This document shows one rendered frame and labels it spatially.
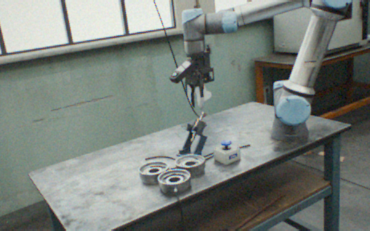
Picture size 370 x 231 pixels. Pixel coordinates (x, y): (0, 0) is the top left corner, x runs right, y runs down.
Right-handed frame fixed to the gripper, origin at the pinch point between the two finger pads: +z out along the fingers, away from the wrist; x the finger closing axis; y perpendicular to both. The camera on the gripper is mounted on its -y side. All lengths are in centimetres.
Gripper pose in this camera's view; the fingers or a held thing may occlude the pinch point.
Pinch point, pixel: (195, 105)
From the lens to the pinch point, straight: 144.4
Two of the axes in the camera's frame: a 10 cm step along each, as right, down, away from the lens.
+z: 1.0, 9.5, 2.9
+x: -5.8, -1.8, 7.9
